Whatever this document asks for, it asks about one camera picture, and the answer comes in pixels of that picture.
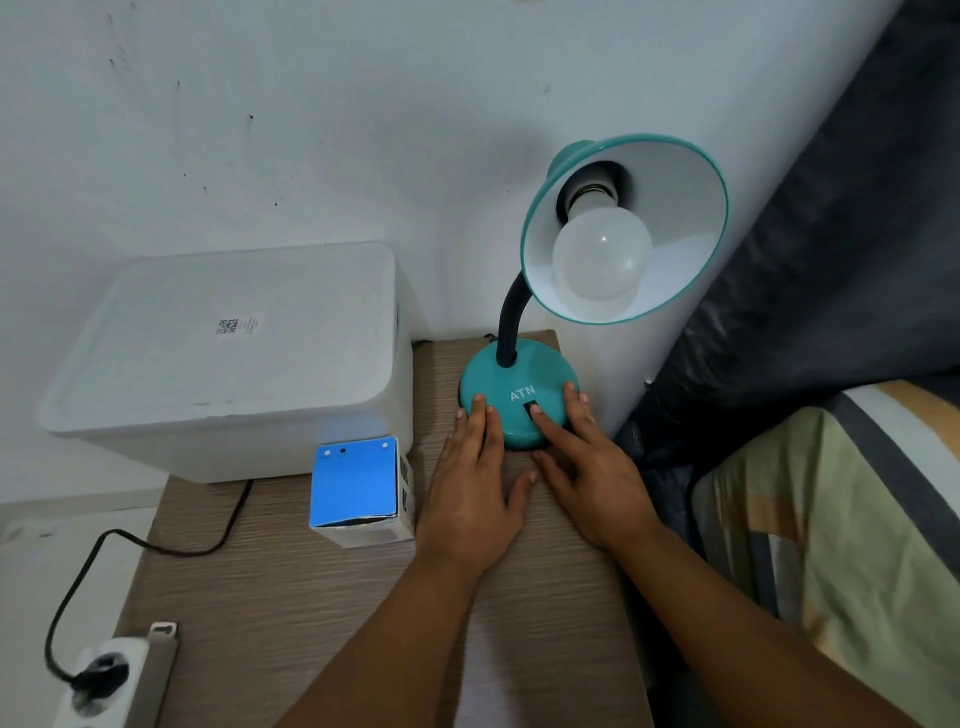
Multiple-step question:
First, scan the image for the person's right hand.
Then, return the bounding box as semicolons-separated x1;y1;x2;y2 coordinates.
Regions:
529;381;666;556

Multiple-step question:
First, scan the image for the person's left hand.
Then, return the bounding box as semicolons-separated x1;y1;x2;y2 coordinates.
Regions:
414;395;538;580

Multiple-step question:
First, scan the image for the teal desk lamp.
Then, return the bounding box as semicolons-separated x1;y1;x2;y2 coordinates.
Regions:
458;133;731;452

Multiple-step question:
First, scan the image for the person's right forearm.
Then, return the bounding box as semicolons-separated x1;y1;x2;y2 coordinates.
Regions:
616;522;922;728

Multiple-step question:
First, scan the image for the person's left forearm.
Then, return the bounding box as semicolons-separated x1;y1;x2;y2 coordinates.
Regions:
274;551;492;728

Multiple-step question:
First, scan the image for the small white box blue top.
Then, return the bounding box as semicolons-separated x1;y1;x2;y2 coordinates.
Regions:
308;435;417;552

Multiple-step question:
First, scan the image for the white light bulb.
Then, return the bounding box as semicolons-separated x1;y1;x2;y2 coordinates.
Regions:
552;180;656;303

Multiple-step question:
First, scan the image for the white plastic storage box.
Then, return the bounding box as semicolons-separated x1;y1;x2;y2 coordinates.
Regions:
36;240;416;486

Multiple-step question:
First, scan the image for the dark grey bed sheet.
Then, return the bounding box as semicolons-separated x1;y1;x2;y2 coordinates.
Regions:
612;0;960;728

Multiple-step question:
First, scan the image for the striped pastel pillow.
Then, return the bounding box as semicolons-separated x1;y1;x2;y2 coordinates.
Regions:
687;378;960;728

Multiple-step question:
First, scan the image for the white power strip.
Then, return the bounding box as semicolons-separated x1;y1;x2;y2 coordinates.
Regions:
51;620;180;728

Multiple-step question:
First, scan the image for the black power plug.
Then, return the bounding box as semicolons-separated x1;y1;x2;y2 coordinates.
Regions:
69;651;132;697

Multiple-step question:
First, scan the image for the black power cable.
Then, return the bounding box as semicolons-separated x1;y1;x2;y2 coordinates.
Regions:
44;479;255;682

